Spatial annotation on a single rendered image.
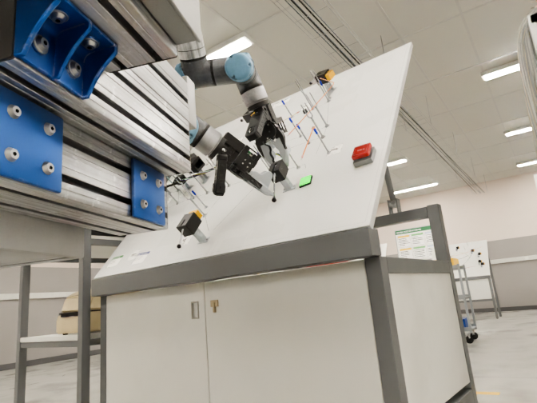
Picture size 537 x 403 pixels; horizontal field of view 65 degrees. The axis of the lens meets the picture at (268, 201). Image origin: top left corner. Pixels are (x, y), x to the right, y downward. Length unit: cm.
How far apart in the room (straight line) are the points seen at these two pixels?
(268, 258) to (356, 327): 28
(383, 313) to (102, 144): 71
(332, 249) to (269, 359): 36
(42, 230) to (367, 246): 66
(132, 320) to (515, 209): 1130
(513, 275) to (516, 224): 128
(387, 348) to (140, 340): 91
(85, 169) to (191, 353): 96
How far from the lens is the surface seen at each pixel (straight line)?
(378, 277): 102
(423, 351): 120
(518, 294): 1219
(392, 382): 104
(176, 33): 50
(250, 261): 117
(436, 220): 156
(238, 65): 120
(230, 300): 128
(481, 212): 1237
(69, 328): 202
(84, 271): 186
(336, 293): 107
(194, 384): 142
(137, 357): 164
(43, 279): 917
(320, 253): 104
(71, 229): 65
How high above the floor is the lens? 72
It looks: 13 degrees up
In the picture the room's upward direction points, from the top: 5 degrees counter-clockwise
